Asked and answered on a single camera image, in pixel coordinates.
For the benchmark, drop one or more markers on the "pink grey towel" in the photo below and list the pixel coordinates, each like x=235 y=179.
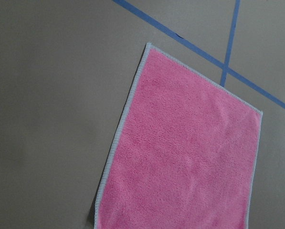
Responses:
x=183 y=155

